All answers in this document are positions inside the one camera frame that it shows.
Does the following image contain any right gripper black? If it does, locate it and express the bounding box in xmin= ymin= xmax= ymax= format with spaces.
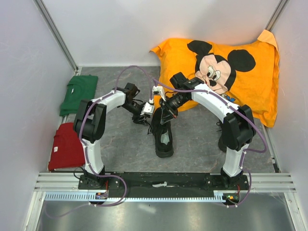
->
xmin=159 ymin=93 xmax=189 ymax=125

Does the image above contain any black shoe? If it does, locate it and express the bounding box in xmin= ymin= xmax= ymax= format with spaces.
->
xmin=148 ymin=107 xmax=174 ymax=158
xmin=216 ymin=120 xmax=231 ymax=153

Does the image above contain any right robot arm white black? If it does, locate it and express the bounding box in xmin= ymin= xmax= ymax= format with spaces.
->
xmin=152 ymin=72 xmax=256 ymax=190

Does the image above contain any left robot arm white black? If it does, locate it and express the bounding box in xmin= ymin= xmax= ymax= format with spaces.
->
xmin=73 ymin=83 xmax=150 ymax=190

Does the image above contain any green folded shirt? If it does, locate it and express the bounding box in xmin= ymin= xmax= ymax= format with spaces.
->
xmin=60 ymin=75 xmax=98 ymax=116

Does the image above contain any red folded shirt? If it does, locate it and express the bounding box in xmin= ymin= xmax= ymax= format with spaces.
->
xmin=48 ymin=122 xmax=85 ymax=171

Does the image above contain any orange Mickey Mouse pillow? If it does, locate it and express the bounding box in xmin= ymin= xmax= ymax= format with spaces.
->
xmin=151 ymin=30 xmax=280 ymax=128

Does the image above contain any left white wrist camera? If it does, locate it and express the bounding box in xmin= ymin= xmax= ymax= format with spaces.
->
xmin=141 ymin=100 xmax=155 ymax=116

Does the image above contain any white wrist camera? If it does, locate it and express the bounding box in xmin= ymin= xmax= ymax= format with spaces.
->
xmin=141 ymin=100 xmax=155 ymax=116
xmin=152 ymin=86 xmax=167 ymax=101

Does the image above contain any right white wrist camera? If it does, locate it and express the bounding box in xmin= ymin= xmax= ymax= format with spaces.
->
xmin=152 ymin=86 xmax=167 ymax=101

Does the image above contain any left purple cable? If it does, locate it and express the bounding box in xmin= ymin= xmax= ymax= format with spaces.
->
xmin=43 ymin=65 xmax=156 ymax=219

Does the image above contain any purple cable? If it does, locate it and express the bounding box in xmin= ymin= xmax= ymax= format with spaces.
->
xmin=153 ymin=78 xmax=268 ymax=208
xmin=43 ymin=65 xmax=156 ymax=219

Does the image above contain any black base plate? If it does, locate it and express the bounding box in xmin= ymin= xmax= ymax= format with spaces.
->
xmin=78 ymin=172 xmax=249 ymax=191

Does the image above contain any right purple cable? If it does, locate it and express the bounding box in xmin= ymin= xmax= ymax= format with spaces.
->
xmin=153 ymin=78 xmax=268 ymax=208

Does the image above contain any grey slotted cable duct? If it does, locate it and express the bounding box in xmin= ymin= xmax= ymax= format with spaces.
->
xmin=44 ymin=192 xmax=226 ymax=203

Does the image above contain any aluminium front rail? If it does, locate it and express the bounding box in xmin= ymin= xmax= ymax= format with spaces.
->
xmin=34 ymin=172 xmax=296 ymax=193

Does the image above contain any left aluminium frame post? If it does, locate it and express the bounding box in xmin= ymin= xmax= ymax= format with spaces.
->
xmin=33 ymin=0 xmax=79 ymax=74

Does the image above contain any aluminium frame post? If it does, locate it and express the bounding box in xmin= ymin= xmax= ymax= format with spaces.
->
xmin=33 ymin=0 xmax=79 ymax=74
xmin=265 ymin=0 xmax=289 ymax=31

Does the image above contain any right aluminium frame post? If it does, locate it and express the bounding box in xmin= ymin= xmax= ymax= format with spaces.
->
xmin=265 ymin=0 xmax=289 ymax=31

